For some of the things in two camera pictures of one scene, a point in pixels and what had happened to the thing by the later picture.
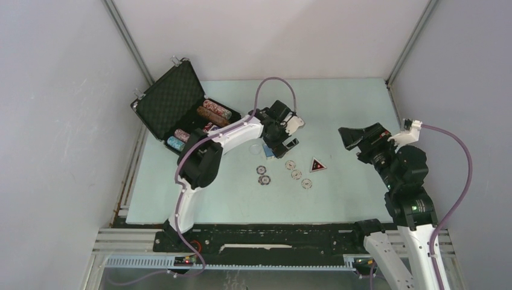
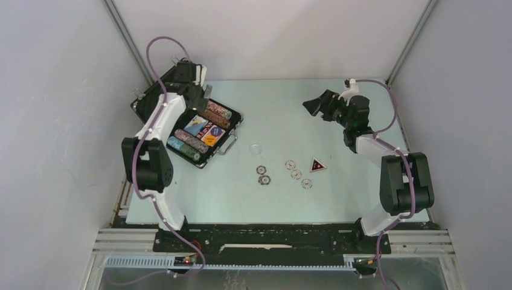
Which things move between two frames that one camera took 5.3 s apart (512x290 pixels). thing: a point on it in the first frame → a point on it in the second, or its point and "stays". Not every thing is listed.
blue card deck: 267,150 → 196,125
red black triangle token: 316,165 stays
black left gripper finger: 291,143 → 208,91
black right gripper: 374,135 → 330,98
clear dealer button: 255,149 stays
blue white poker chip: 261,170 stays
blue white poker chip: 264,180 stays
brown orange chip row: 213,116 stays
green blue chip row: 176,143 stays
